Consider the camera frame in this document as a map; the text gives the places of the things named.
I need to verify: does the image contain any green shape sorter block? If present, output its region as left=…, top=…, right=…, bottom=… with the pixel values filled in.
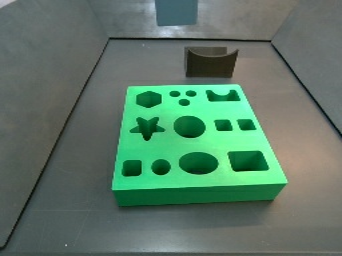
left=113, top=84, right=288, bottom=206

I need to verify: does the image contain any dark grey notched block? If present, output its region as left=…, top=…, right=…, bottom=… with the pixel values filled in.
left=185, top=46, right=240, bottom=78

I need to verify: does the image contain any blue-grey panel on wall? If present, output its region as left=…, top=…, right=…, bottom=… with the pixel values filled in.
left=156, top=0, right=198, bottom=26

